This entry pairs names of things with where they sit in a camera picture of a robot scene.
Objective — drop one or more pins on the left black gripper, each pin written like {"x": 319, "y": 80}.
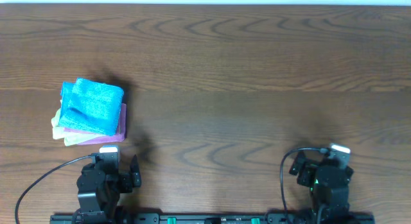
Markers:
{"x": 129, "y": 180}

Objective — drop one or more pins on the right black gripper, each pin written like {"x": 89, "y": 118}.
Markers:
{"x": 307, "y": 171}

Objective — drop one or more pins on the blue microfiber cloth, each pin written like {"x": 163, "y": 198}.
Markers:
{"x": 90, "y": 106}

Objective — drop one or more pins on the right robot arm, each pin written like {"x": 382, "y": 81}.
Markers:
{"x": 328, "y": 181}

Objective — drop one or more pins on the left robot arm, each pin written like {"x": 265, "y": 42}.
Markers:
{"x": 99, "y": 188}

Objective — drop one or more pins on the green folded cloth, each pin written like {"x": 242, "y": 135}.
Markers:
{"x": 69, "y": 138}

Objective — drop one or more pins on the top purple folded cloth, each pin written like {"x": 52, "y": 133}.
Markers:
{"x": 70, "y": 130}

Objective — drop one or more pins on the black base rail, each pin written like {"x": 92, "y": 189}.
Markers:
{"x": 271, "y": 218}

